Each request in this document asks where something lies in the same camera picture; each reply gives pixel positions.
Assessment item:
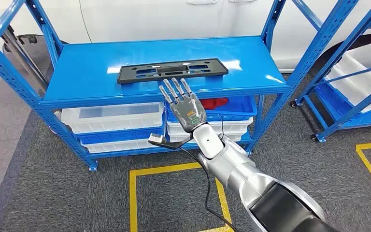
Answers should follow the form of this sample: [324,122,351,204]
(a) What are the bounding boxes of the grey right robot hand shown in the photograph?
[158,77,208,133]

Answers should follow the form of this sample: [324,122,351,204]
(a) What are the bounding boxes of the black plastic plate bracket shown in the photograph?
[117,58,229,85]

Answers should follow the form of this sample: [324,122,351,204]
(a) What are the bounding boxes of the red plastic part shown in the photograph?
[200,97,229,111]

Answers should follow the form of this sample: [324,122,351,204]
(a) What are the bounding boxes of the blue metal shelf rack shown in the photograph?
[289,0,371,143]
[0,0,359,172]

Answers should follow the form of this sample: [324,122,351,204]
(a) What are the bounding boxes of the large white plastic bin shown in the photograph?
[60,102,165,134]

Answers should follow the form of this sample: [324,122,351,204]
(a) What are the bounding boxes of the white car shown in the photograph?
[0,0,371,73]

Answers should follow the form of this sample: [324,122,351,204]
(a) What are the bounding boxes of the grey metal bar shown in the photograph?
[0,4,49,87]

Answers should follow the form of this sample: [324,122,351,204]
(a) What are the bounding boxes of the white divided plastic bin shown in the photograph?
[325,39,371,113]

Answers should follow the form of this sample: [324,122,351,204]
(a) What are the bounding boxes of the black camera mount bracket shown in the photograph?
[147,137,193,150]

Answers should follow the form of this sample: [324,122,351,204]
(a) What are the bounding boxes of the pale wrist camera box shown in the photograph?
[148,133,168,146]

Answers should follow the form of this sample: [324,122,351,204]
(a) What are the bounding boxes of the black camera cable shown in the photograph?
[178,145,239,232]

